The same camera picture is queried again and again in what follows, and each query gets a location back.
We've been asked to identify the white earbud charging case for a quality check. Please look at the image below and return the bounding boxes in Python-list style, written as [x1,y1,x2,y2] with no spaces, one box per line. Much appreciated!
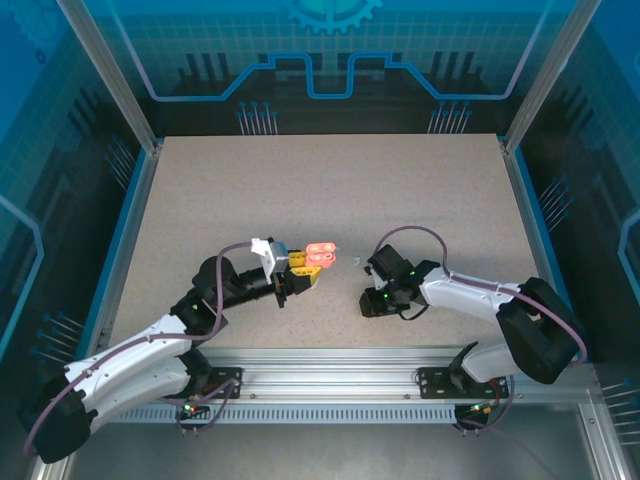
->
[303,241,340,270]

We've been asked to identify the small controller board with LED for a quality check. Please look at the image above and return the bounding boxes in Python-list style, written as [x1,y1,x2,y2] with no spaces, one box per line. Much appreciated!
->
[457,399,501,419]
[177,399,211,422]

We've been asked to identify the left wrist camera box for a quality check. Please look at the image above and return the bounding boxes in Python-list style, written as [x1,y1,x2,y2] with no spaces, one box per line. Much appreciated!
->
[249,237,291,276]

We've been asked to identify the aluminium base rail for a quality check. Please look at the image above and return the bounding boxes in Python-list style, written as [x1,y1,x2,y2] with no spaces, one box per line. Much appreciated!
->
[197,346,601,405]

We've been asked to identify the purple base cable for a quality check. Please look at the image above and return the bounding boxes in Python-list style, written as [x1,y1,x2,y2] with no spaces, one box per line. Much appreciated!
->
[452,374,515,437]
[158,377,242,437]

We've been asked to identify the aluminium side frame rail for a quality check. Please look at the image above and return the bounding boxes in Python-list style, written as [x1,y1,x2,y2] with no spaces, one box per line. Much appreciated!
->
[82,142,164,346]
[499,139,574,311]

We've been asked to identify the slotted grey cable duct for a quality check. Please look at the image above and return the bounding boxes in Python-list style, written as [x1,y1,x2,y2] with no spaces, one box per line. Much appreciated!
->
[94,403,471,426]

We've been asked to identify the aluminium frame post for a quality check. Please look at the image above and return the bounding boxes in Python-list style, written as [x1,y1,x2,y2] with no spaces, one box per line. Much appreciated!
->
[54,0,164,156]
[502,0,604,154]

